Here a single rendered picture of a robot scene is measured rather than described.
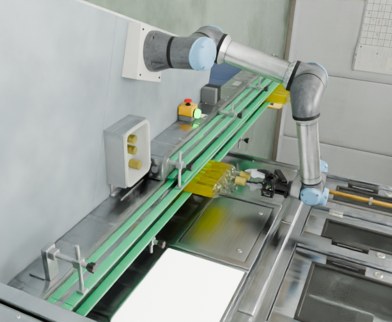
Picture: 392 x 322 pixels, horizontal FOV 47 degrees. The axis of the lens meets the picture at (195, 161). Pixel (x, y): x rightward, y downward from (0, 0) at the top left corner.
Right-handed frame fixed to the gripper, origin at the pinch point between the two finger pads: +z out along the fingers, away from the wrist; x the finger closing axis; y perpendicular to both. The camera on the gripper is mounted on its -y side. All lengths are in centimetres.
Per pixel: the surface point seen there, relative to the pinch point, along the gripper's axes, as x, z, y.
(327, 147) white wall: 244, 22, -567
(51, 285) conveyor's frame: -7, 28, 96
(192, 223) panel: 12.3, 14.3, 27.1
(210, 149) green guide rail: -6.4, 20.5, -5.8
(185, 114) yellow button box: -19.3, 35.8, -10.8
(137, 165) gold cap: -15, 34, 37
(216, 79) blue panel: -13, 49, -84
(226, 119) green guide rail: -13.6, 20.4, -25.8
